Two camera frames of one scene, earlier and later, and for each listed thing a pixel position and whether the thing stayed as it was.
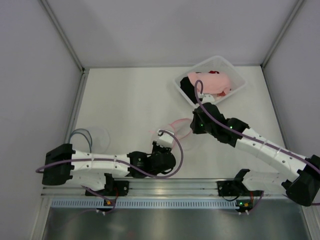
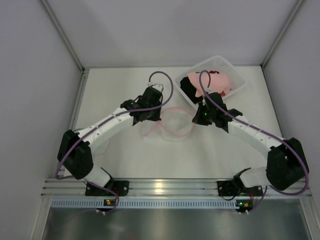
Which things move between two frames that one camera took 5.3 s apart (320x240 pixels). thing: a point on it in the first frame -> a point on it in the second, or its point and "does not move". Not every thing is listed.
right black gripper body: [198, 113] -> [214, 100]
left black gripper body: [155, 147] -> [152, 93]
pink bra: [214, 82] does not move
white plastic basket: [238, 81] does not move
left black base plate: [112, 188] does not move
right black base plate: [232, 188] does not move
